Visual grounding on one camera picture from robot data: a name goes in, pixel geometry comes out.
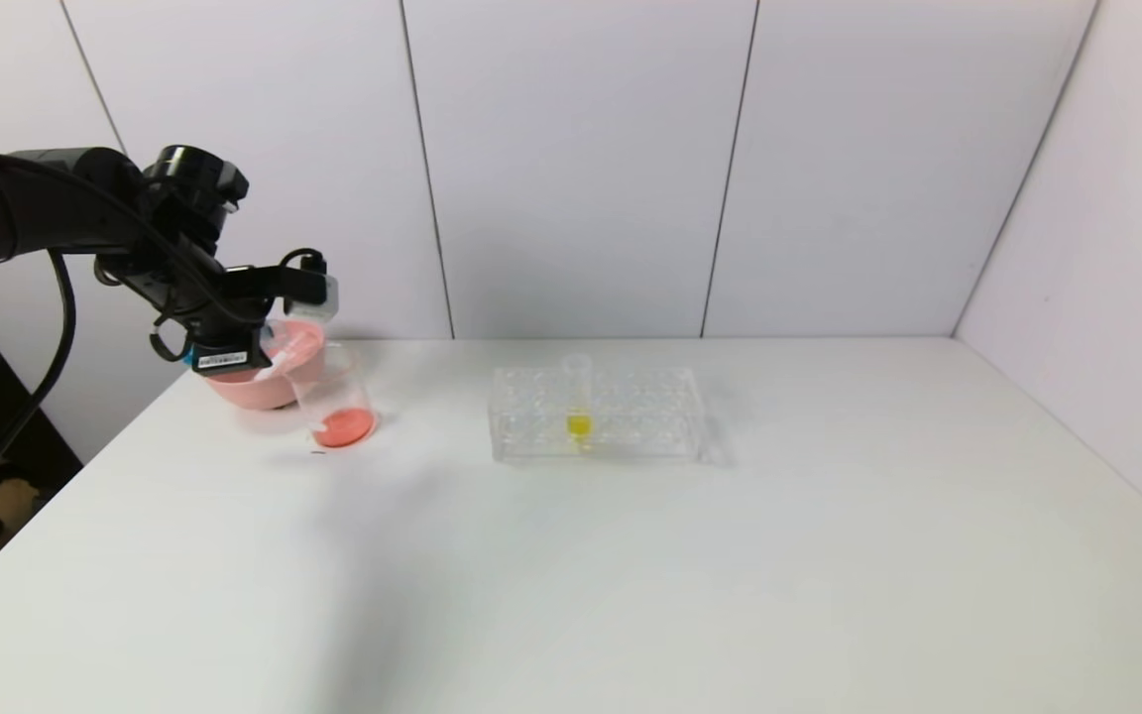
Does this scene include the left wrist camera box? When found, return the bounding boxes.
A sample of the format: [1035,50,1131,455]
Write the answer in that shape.
[279,250,340,324]

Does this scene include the clear glass beaker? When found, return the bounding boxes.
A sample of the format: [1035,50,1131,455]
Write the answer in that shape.
[288,342,379,450]

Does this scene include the test tube with blue pigment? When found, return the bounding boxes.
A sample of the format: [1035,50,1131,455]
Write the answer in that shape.
[254,322,300,386]

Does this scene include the clear acrylic test tube rack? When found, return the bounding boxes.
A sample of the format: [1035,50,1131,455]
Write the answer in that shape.
[489,365,709,465]

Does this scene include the pink plastic bowl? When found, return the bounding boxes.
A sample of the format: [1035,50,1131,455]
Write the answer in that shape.
[202,319,326,411]

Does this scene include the test tube with yellow pigment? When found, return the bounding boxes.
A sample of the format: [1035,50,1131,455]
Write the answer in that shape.
[563,354,597,450]

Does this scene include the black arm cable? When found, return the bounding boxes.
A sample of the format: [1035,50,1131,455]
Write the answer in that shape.
[0,248,78,522]

